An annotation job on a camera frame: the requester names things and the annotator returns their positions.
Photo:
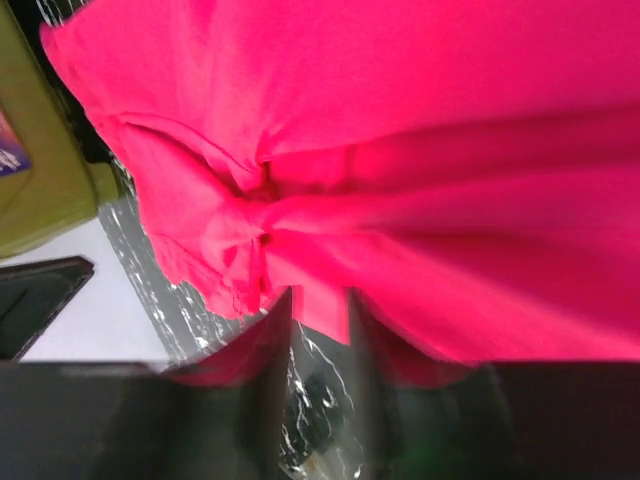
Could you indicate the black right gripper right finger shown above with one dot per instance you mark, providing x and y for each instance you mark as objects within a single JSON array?
[{"x": 421, "y": 418}]

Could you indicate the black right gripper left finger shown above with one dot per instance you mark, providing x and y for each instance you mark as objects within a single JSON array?
[{"x": 217, "y": 418}]

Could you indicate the bright pink t shirt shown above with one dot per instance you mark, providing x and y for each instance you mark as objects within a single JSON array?
[{"x": 471, "y": 167}]

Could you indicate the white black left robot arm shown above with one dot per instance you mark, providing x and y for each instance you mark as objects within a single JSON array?
[{"x": 32, "y": 296}]

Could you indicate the olive green plastic tub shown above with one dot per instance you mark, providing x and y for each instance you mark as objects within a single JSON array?
[{"x": 47, "y": 186}]

